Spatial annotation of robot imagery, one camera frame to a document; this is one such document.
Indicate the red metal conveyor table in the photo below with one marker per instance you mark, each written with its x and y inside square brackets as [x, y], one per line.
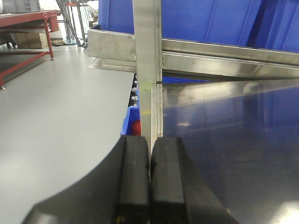
[17, 23]

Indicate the blue plastic crate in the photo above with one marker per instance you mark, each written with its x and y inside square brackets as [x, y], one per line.
[116, 15]
[267, 24]

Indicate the blue plastic crate right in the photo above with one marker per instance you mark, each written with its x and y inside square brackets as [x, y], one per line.
[116, 15]

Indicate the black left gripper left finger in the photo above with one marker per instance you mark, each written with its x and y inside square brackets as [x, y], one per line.
[115, 192]

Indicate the red object in bin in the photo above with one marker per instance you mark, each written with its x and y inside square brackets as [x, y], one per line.
[136, 128]

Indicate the cardboard box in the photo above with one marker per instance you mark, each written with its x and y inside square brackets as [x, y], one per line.
[31, 40]

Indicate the small blue parts bin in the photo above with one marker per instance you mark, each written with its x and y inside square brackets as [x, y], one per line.
[132, 115]

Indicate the blue plastic crate left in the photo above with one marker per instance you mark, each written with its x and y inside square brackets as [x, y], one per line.
[267, 24]

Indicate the stainless steel shelf frame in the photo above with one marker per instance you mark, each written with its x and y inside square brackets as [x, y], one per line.
[147, 54]

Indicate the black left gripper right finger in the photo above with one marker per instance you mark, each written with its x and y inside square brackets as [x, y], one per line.
[179, 193]

